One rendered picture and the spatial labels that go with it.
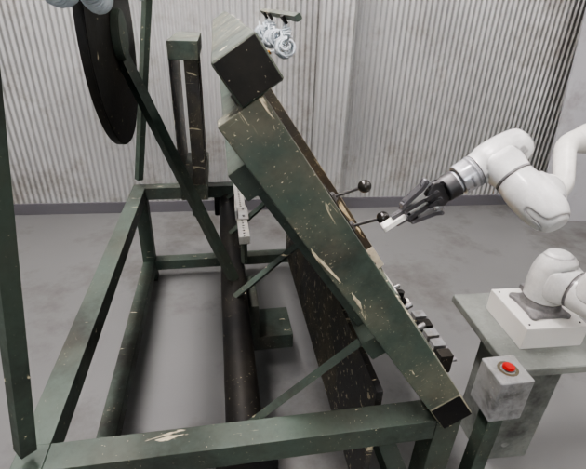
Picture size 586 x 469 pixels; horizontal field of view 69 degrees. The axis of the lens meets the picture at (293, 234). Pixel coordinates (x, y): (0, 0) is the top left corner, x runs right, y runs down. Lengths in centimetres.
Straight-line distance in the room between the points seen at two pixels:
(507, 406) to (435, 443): 27
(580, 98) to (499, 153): 393
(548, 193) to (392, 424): 84
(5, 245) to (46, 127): 368
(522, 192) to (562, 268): 81
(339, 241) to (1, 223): 72
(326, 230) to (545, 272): 120
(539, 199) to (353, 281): 49
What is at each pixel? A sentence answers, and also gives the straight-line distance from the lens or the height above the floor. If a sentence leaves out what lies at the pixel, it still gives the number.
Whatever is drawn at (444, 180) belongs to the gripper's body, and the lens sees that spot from 123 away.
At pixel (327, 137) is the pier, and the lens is 433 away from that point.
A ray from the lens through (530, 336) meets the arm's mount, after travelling 202.
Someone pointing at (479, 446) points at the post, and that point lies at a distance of 186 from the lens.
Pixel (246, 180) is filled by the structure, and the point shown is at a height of 162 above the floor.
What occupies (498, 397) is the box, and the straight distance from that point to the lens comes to 162.
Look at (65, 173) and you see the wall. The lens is 481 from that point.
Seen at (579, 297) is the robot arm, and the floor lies 104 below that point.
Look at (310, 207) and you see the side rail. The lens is 94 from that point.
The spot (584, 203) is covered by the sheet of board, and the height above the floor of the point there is 20.
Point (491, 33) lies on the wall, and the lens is 488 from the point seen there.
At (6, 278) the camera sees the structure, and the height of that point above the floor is 143.
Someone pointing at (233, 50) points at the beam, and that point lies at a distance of 84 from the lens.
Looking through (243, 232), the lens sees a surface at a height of 102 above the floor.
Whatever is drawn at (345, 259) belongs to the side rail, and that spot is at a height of 144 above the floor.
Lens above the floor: 197
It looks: 28 degrees down
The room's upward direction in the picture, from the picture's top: 2 degrees clockwise
